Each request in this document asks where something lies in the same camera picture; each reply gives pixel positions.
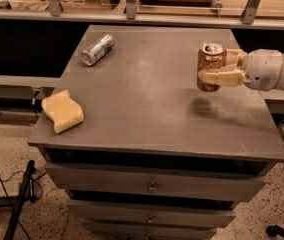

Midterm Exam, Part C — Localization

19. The grey drawer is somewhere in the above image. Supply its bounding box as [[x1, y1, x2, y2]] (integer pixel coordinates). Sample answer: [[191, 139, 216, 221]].
[[45, 163, 265, 202], [82, 219, 216, 240], [68, 200, 235, 228]]

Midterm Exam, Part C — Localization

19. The yellow sponge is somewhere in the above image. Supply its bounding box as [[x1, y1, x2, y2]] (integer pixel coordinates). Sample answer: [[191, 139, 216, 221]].
[[41, 90, 84, 134]]

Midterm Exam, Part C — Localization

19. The grey drawer cabinet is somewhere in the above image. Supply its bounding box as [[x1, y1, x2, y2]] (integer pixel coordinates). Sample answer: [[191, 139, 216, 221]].
[[27, 24, 284, 240]]

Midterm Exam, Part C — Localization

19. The orange soda can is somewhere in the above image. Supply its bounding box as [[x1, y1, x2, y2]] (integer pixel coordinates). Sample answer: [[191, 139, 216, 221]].
[[196, 41, 228, 93]]

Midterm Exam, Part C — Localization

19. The black object bottom right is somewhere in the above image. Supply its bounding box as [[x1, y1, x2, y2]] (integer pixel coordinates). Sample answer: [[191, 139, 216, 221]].
[[266, 225, 284, 238]]

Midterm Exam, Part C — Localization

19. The top grey drawer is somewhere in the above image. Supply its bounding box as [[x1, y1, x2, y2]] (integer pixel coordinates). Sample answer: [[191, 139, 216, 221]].
[[45, 163, 265, 202]]

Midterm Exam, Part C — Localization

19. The bottom grey drawer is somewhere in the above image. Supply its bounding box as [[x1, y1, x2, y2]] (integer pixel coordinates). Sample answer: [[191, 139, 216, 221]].
[[82, 219, 216, 240]]

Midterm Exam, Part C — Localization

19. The middle grey drawer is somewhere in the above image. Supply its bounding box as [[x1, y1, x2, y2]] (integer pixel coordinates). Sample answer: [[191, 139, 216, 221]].
[[68, 200, 235, 228]]

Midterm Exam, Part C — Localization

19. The black tripod leg left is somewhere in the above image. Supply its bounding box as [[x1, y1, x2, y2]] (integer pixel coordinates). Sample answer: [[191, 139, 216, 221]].
[[4, 160, 36, 240]]

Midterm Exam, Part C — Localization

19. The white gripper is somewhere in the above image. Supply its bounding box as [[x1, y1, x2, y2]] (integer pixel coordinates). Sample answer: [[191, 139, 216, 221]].
[[198, 49, 284, 91]]

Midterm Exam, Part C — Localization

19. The silver blue soda can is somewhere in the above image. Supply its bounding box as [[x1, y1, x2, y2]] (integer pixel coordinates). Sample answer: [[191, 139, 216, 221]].
[[81, 34, 115, 66]]

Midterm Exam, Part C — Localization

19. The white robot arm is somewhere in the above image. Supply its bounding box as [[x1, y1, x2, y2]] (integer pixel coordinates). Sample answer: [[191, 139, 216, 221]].
[[198, 49, 284, 91]]

